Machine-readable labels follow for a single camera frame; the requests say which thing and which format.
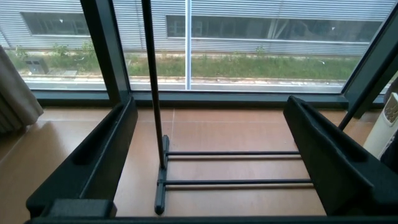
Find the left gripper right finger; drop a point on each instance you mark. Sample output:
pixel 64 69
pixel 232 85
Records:
pixel 342 186

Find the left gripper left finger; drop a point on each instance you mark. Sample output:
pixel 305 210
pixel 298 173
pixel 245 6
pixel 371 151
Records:
pixel 93 186

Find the white laundry basket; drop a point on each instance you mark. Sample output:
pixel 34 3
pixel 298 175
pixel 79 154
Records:
pixel 381 130

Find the black clothes rack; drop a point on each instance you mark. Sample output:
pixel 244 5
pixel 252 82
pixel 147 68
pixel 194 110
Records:
pixel 153 77

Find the beige curtain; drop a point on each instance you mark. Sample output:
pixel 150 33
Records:
pixel 15 99

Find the window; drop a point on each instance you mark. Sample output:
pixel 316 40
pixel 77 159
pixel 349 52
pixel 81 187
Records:
pixel 105 46

